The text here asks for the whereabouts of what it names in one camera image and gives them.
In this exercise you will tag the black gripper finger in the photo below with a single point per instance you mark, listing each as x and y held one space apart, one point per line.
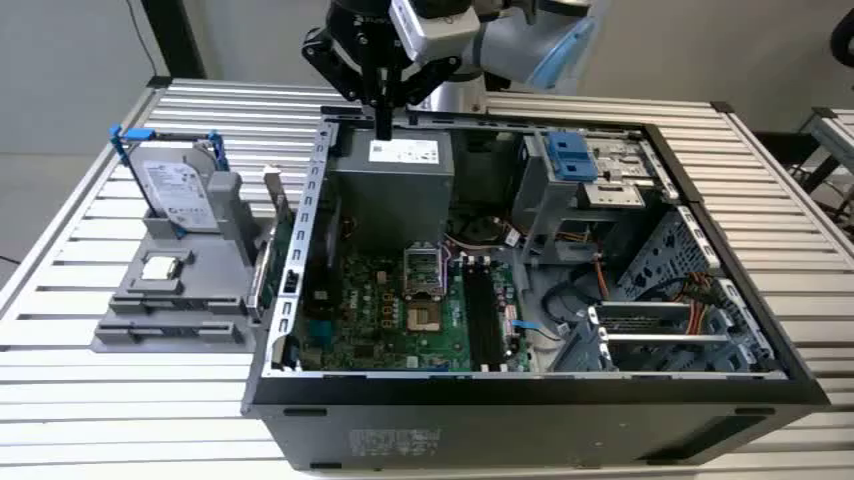
427 82
340 70

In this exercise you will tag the RAM stick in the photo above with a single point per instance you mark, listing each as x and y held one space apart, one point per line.
176 301

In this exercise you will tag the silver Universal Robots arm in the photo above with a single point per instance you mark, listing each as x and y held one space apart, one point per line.
520 45

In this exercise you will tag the black RAM slot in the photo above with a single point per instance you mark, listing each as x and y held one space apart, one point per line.
496 315
489 315
480 315
473 315

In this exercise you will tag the grey power supply unit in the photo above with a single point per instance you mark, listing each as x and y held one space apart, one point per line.
393 200

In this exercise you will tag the blue plastic drive latch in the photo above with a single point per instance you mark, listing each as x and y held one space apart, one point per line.
567 160

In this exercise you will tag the grey metal drive cage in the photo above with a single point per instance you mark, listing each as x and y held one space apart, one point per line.
540 200

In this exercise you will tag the black case fan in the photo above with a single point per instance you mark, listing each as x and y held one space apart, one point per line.
331 235

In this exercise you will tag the hard disk in blue carrier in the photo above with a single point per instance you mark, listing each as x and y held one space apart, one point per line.
173 190

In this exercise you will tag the grey parts rack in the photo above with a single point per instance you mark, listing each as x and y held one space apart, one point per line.
200 275

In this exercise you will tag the CPU socket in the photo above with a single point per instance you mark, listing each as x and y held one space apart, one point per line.
423 320

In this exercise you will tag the silver CPU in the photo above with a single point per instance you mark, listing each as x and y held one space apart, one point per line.
160 268

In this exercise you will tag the perforated metal disk bay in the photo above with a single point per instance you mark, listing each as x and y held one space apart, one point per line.
667 252

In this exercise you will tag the blue port connector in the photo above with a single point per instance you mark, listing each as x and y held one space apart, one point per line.
320 334

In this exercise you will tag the green motherboard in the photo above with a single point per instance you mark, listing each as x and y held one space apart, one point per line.
447 350

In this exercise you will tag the black PC case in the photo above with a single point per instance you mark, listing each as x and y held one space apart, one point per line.
467 425

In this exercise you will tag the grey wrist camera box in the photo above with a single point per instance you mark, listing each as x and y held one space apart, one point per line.
440 25

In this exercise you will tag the black vertical post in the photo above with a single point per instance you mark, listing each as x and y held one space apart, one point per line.
180 40

